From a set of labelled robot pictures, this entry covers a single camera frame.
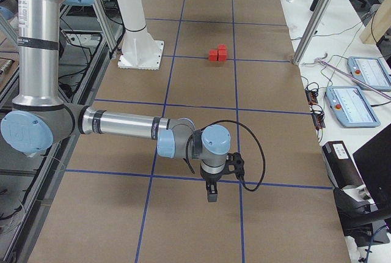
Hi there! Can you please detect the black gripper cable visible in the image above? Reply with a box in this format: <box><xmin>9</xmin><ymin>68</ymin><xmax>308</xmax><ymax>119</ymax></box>
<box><xmin>183</xmin><ymin>119</ymin><xmax>266</xmax><ymax>191</ymax></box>

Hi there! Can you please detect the small electronics board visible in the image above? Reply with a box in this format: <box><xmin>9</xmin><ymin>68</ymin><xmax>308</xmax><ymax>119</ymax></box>
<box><xmin>305</xmin><ymin>82</ymin><xmax>325</xmax><ymax>130</ymax></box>

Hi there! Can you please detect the black box with label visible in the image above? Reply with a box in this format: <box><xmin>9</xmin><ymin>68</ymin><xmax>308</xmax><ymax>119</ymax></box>
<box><xmin>321</xmin><ymin>141</ymin><xmax>364</xmax><ymax>190</ymax></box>

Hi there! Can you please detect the black monitor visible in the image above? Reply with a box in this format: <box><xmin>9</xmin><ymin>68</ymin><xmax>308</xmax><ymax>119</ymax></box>
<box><xmin>353</xmin><ymin>125</ymin><xmax>390</xmax><ymax>207</ymax></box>

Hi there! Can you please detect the lower teach pendant tablet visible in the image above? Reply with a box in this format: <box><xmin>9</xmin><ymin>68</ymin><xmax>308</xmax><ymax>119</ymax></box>
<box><xmin>326</xmin><ymin>86</ymin><xmax>381</xmax><ymax>128</ymax></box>

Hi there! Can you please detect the teach pendant tablet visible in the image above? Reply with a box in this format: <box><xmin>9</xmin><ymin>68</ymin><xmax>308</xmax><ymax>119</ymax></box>
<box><xmin>326</xmin><ymin>86</ymin><xmax>381</xmax><ymax>128</ymax></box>
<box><xmin>348</xmin><ymin>56</ymin><xmax>390</xmax><ymax>92</ymax></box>

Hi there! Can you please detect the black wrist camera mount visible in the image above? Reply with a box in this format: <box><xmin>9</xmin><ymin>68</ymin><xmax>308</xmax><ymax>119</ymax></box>
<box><xmin>222</xmin><ymin>152</ymin><xmax>245</xmax><ymax>182</ymax></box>

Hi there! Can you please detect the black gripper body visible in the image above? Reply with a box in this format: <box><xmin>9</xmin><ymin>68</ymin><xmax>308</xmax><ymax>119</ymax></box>
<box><xmin>200</xmin><ymin>169</ymin><xmax>223</xmax><ymax>187</ymax></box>

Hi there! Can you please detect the aluminium frame post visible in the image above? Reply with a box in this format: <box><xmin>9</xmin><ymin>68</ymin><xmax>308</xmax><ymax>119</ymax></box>
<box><xmin>292</xmin><ymin>0</ymin><xmax>331</xmax><ymax>65</ymax></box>

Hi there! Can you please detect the white pedestal column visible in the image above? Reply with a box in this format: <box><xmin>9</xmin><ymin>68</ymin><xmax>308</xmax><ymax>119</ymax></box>
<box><xmin>117</xmin><ymin>0</ymin><xmax>164</xmax><ymax>70</ymax></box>

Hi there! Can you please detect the upper teach pendant tablet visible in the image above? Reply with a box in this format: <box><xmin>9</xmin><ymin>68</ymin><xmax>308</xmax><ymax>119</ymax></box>
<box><xmin>348</xmin><ymin>56</ymin><xmax>390</xmax><ymax>92</ymax></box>

